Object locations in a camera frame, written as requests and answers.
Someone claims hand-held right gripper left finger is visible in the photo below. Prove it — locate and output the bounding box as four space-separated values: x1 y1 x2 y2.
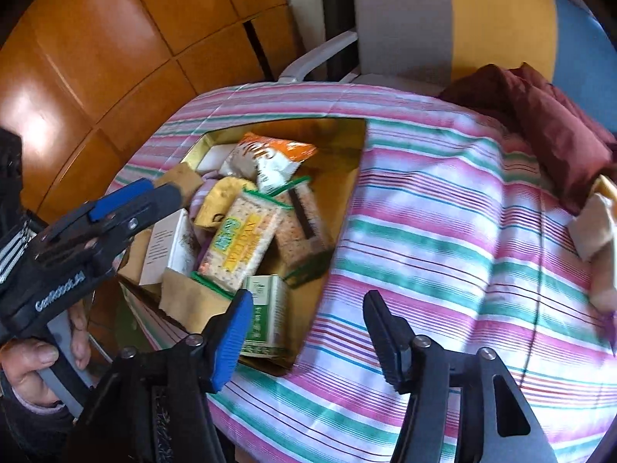
62 289 255 463

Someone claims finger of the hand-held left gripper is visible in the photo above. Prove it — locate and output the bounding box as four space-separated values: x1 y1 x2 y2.
103 184 183 252
87 177 156 225

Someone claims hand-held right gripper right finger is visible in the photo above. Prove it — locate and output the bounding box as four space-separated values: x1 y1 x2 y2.
362 290 560 463

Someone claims green tea box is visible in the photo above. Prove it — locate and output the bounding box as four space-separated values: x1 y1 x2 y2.
239 274 292 360

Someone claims white printed box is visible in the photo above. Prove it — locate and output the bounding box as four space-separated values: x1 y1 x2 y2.
139 208 201 286

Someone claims yellow packet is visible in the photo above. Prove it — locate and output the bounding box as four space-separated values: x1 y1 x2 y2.
194 176 258 230

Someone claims green label cracker packet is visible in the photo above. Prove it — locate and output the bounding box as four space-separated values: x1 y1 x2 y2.
197 189 285 292

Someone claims orange white snack bag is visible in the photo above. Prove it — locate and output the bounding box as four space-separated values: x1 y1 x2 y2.
221 132 318 193

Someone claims golden box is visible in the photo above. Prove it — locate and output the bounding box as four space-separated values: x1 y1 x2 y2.
116 117 369 378

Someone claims person's left forearm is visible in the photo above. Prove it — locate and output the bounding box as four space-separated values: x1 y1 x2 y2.
0 386 83 463

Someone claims person's left hand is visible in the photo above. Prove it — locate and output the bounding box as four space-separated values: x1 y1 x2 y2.
0 299 92 406

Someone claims striped blanket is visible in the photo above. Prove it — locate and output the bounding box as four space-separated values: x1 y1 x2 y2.
103 82 617 463

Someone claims pale pink packet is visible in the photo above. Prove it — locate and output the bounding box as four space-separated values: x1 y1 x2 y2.
590 246 617 312

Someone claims maroon pillow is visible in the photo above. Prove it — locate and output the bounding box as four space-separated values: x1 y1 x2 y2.
438 63 617 215

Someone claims gray yellow blue chair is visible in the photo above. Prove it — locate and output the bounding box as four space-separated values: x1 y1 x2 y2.
277 0 617 102

